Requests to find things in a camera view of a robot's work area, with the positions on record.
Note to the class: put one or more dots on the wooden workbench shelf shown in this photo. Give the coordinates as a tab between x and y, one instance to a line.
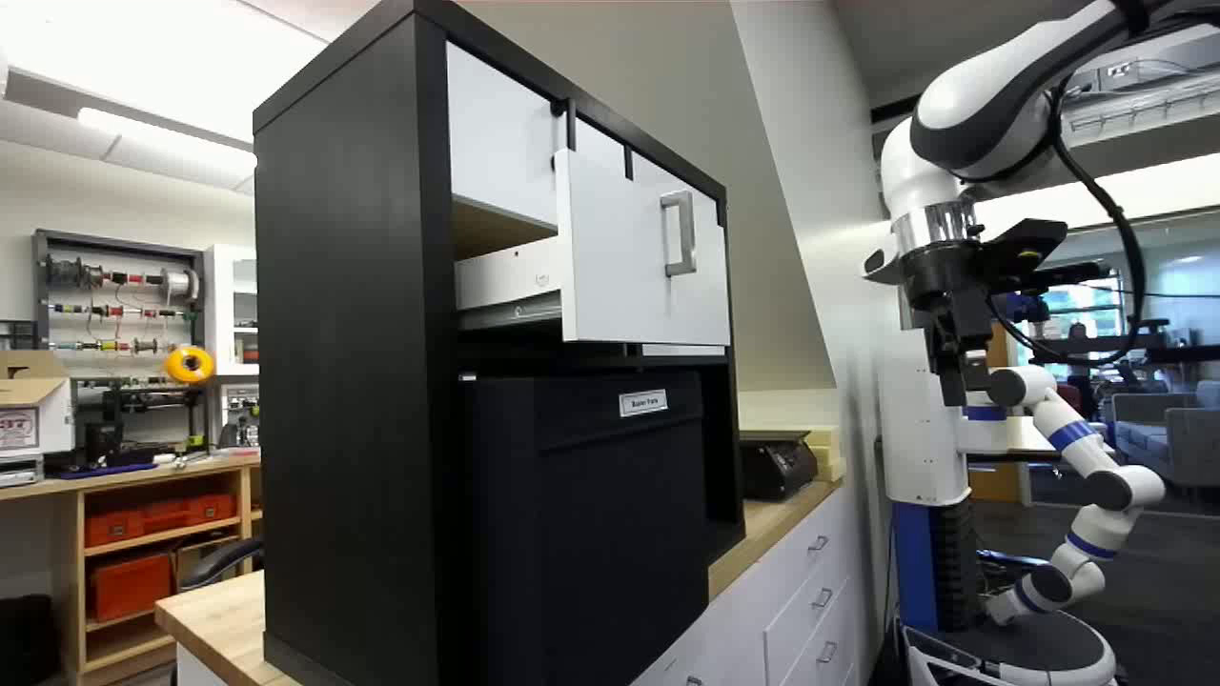
70	558

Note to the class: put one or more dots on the yellow spool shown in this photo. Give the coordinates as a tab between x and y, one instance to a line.
191	369

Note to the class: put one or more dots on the white cabinet door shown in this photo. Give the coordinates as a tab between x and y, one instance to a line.
497	126

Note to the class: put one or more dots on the black shelf cabinet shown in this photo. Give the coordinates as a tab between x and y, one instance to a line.
343	381

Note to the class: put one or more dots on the long red storage bin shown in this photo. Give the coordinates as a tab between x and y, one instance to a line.
158	515

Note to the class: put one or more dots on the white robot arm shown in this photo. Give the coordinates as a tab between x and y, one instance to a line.
1006	89

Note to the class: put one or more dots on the small red storage bin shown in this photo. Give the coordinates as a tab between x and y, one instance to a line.
133	588

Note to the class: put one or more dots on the grey wall tool rack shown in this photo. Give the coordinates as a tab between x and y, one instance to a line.
115	297

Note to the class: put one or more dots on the white blue mobile robot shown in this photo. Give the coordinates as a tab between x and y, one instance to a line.
919	444

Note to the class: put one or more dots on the black fabric bin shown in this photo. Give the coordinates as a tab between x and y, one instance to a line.
586	534

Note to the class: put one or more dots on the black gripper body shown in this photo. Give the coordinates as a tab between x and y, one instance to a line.
947	273

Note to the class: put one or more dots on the white bin label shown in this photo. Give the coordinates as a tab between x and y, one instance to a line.
641	403

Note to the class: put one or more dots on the white counter cabinet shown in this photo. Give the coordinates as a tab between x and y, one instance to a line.
788	610

